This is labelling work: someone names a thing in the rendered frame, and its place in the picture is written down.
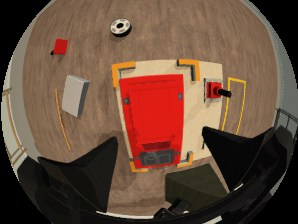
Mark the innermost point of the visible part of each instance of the red cube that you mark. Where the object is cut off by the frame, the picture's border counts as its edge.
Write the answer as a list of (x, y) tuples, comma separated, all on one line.
[(60, 47)]

